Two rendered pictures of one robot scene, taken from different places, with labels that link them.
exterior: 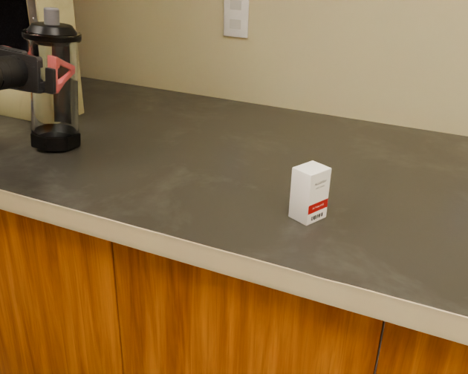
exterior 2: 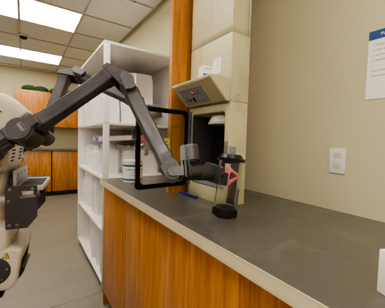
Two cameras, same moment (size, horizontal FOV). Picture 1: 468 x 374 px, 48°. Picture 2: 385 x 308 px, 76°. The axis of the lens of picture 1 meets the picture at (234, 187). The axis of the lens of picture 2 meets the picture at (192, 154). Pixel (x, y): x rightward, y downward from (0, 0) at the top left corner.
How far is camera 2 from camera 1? 0.17 m
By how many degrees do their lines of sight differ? 38
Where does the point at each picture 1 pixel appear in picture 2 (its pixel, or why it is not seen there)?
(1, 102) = (206, 192)
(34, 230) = (201, 256)
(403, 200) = not seen: outside the picture
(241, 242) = (332, 298)
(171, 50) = (296, 179)
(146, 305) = not seen: outside the picture
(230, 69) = (332, 192)
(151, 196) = (269, 250)
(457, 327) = not seen: outside the picture
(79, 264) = (220, 285)
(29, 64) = (216, 169)
